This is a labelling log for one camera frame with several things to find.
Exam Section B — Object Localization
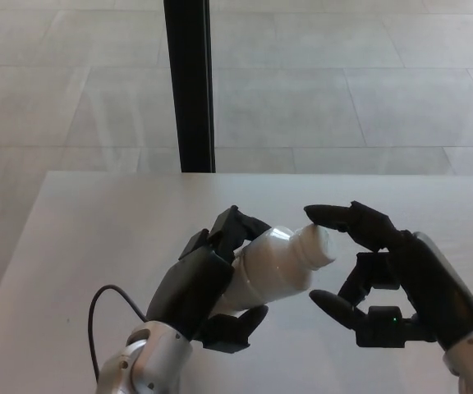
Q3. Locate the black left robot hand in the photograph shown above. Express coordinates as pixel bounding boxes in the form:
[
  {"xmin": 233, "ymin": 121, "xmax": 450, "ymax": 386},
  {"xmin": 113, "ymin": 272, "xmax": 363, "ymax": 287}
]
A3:
[{"xmin": 145, "ymin": 204, "xmax": 273, "ymax": 354}]

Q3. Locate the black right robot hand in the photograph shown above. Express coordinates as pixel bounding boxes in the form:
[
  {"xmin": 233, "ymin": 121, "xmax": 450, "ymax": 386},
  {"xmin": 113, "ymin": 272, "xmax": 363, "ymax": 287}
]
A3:
[{"xmin": 303, "ymin": 200, "xmax": 473, "ymax": 352}]

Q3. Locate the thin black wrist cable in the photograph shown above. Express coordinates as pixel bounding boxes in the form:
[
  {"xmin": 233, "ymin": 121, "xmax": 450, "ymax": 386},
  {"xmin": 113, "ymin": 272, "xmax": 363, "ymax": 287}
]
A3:
[{"xmin": 88, "ymin": 284, "xmax": 149, "ymax": 377}]

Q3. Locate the black vertical window post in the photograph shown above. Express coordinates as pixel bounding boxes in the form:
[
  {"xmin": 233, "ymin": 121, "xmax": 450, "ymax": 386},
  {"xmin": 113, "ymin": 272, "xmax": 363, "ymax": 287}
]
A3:
[{"xmin": 163, "ymin": 0, "xmax": 217, "ymax": 173}]

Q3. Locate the white plastic bottle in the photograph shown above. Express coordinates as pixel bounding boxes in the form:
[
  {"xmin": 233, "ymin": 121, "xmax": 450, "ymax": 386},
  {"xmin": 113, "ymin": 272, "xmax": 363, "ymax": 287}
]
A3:
[{"xmin": 207, "ymin": 224, "xmax": 315, "ymax": 318}]

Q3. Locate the white bottle cap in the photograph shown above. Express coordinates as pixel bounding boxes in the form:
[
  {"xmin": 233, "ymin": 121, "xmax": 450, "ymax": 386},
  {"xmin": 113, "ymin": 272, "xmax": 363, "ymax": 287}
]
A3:
[{"xmin": 297, "ymin": 224, "xmax": 339, "ymax": 270}]

